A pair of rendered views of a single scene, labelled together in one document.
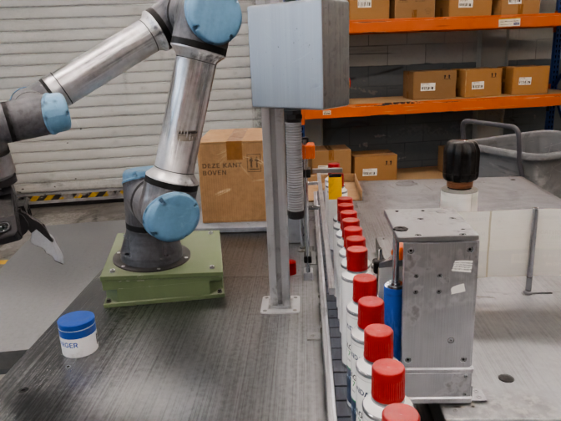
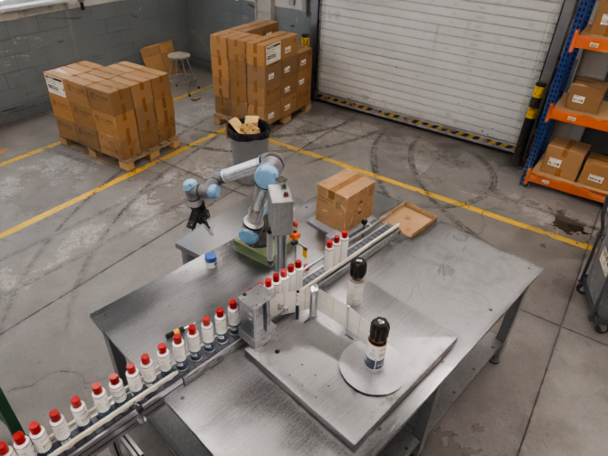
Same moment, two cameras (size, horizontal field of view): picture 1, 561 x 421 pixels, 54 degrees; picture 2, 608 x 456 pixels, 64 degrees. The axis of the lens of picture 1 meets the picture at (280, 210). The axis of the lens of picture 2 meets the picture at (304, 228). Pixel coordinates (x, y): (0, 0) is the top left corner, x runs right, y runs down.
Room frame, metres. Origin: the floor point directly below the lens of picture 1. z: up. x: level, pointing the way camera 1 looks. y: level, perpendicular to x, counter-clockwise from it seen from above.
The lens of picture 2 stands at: (-0.31, -1.39, 2.66)
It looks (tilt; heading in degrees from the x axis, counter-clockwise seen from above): 35 degrees down; 40
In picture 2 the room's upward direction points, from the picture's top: 2 degrees clockwise
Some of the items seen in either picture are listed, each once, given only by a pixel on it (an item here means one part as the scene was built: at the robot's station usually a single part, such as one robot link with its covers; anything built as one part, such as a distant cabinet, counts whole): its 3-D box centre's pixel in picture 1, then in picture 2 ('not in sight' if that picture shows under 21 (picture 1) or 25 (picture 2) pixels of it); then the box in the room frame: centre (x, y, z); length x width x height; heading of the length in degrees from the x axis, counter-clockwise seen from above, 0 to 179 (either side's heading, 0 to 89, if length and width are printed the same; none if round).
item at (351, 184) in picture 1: (326, 186); (408, 219); (2.20, -0.19, 0.85); 0.30 x 0.26 x 0.04; 177
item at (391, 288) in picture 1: (394, 332); not in sight; (0.74, -0.16, 0.98); 0.03 x 0.03 x 0.16
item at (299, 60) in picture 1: (300, 56); (280, 209); (1.10, -0.05, 1.38); 0.17 x 0.10 x 0.19; 52
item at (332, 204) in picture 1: (337, 211); (328, 255); (1.38, -0.15, 0.98); 0.05 x 0.05 x 0.20
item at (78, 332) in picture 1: (78, 333); (210, 260); (1.00, 0.41, 0.87); 0.07 x 0.07 x 0.07
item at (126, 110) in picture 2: not in sight; (114, 110); (2.30, 3.77, 0.45); 1.20 x 0.84 x 0.89; 99
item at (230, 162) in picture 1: (240, 172); (345, 200); (1.91, 0.14, 0.99); 0.30 x 0.24 x 0.27; 178
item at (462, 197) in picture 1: (458, 202); (356, 282); (1.26, -0.42, 1.03); 0.09 x 0.09 x 0.30
